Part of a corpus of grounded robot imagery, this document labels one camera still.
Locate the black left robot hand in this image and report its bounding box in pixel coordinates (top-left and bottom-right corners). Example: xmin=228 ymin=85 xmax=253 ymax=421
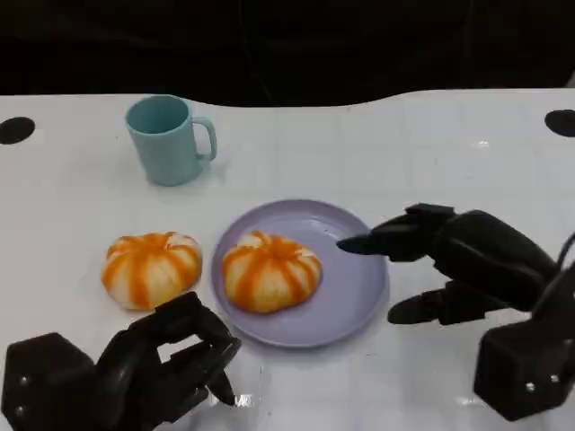
xmin=95 ymin=291 xmax=243 ymax=431

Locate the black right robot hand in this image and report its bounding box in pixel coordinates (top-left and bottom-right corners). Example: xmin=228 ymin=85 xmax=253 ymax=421
xmin=336 ymin=203 xmax=558 ymax=327

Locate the orange white toy bread roll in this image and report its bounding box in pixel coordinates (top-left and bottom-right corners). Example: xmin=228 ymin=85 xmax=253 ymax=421
xmin=222 ymin=230 xmax=324 ymax=315
xmin=101 ymin=231 xmax=204 ymax=312

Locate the lilac plate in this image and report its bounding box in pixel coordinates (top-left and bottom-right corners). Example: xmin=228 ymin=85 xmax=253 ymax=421
xmin=210 ymin=198 xmax=390 ymax=348

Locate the pale green mug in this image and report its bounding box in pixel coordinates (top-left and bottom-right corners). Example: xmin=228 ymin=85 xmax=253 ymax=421
xmin=124 ymin=94 xmax=218 ymax=187

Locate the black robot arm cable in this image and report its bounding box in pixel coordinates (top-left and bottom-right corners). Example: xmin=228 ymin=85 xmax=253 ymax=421
xmin=555 ymin=232 xmax=575 ymax=273

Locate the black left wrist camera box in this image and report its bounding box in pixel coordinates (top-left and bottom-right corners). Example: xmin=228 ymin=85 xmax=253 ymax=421
xmin=1 ymin=332 xmax=101 ymax=431

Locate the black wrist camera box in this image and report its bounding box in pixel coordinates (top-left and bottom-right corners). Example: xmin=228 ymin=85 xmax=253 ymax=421
xmin=473 ymin=313 xmax=575 ymax=422
xmin=1 ymin=332 xmax=101 ymax=431

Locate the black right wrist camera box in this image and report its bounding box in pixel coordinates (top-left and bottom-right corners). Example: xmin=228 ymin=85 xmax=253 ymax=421
xmin=473 ymin=313 xmax=575 ymax=422

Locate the black table cable grommet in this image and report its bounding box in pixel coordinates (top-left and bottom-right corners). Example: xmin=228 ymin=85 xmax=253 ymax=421
xmin=544 ymin=110 xmax=575 ymax=137
xmin=0 ymin=117 xmax=37 ymax=145

